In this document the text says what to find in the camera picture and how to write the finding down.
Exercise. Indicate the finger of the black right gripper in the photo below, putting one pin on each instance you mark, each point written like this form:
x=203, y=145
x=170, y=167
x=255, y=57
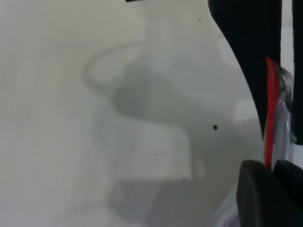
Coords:
x=253, y=35
x=298, y=71

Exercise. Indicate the clear plastic red-zip bag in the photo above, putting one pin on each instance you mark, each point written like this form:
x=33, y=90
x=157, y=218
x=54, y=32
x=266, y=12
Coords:
x=271, y=106

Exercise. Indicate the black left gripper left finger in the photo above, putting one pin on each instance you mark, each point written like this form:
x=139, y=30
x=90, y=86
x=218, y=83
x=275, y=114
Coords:
x=255, y=201

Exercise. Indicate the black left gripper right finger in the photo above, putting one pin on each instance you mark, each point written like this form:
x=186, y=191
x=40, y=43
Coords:
x=292, y=179

